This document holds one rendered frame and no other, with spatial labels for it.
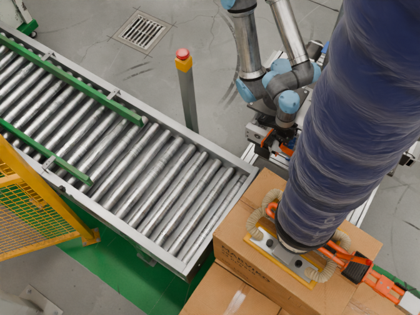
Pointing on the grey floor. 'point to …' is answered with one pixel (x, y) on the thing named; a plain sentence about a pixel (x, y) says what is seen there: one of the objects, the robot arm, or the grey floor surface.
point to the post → (187, 92)
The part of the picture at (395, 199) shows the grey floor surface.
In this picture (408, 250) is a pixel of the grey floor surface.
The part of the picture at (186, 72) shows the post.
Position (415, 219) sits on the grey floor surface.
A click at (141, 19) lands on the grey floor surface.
